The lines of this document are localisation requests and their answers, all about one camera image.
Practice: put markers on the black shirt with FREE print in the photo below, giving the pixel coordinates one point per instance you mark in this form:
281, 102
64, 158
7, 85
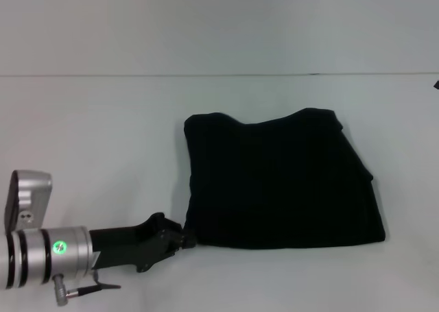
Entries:
281, 178

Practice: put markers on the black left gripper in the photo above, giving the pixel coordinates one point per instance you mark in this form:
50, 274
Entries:
137, 240

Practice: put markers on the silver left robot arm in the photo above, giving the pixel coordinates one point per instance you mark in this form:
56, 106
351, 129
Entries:
37, 243

